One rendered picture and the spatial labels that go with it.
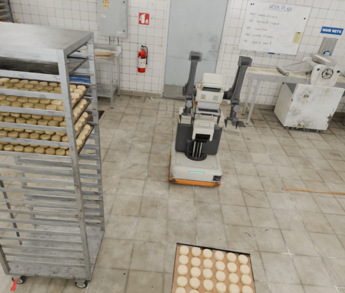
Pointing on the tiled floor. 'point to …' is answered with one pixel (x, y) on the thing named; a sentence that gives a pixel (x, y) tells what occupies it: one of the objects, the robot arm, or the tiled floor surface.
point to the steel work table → (107, 90)
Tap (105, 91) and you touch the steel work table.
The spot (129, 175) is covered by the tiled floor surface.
